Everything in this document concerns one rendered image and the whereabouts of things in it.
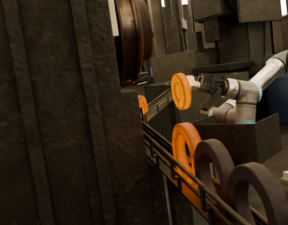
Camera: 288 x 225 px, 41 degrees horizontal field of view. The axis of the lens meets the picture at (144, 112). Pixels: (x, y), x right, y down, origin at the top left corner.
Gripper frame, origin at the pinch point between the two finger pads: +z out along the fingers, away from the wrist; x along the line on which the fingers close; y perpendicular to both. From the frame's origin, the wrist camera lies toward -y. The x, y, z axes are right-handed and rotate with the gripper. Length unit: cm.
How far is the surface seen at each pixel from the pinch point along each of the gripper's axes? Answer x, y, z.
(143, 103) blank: -70, -11, -4
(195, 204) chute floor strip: 63, -31, 14
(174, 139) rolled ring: 47, -17, 17
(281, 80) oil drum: -263, 31, -226
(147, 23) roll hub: -6.5, 24.7, 16.5
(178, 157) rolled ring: 46, -22, 14
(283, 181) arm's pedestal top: -57, -50, -99
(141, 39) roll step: -4.1, 17.7, 18.5
